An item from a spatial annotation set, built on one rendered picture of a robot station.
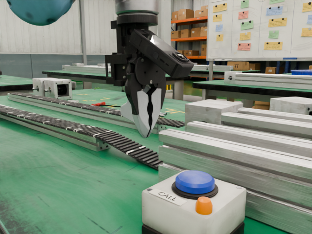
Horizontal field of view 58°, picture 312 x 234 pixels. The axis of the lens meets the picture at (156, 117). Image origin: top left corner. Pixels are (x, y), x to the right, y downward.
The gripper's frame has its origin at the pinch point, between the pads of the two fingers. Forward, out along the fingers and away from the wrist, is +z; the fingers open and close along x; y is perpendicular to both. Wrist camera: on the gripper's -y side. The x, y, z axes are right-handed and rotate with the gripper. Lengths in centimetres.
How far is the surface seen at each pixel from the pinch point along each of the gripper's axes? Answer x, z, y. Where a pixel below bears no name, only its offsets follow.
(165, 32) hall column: -618, -84, 517
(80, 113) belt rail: -16, 5, 48
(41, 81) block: -28, -2, 99
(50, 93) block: -29, 3, 91
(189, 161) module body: 5.3, 1.1, -12.9
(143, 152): -1.0, 4.9, 2.6
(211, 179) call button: 12.8, -1.1, -20.8
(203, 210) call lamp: 16.9, -0.3, -22.5
